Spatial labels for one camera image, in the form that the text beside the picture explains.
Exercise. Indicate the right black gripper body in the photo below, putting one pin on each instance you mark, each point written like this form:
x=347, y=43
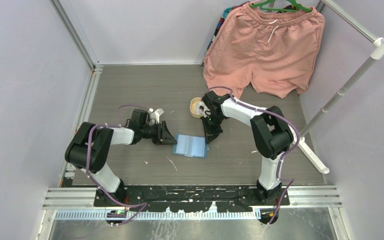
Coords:
x=211, y=119

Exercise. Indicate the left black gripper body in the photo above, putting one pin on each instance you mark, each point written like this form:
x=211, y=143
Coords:
x=151, y=132

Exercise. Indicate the white credit card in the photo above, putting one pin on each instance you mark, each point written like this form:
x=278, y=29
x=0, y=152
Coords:
x=199, y=108

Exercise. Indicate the blue card holder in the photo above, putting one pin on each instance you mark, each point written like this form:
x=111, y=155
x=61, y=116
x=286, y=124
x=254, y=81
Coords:
x=190, y=146

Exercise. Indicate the beige oval tray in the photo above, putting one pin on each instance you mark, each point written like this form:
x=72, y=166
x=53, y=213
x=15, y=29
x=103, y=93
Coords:
x=192, y=107

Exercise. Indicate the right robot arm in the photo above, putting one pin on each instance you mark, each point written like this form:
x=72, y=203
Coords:
x=272, y=134

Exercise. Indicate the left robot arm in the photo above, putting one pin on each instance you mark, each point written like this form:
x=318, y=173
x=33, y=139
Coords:
x=89, y=148

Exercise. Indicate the pink shorts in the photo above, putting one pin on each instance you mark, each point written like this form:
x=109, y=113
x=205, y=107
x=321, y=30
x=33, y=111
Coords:
x=275, y=53

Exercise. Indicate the colourful patterned garment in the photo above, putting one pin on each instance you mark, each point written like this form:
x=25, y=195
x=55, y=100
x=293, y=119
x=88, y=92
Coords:
x=220, y=22

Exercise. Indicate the green clothes hanger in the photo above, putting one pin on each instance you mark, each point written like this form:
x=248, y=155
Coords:
x=274, y=6

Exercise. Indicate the white clothes rack stand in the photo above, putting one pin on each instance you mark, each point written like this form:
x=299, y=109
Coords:
x=376, y=55

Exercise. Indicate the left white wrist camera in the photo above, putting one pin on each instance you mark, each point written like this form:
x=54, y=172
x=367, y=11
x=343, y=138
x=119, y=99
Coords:
x=155, y=114

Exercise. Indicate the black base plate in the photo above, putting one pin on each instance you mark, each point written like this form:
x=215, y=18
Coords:
x=199, y=198

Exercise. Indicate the aluminium front rail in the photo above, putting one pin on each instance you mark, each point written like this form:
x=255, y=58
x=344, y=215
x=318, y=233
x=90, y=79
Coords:
x=85, y=203

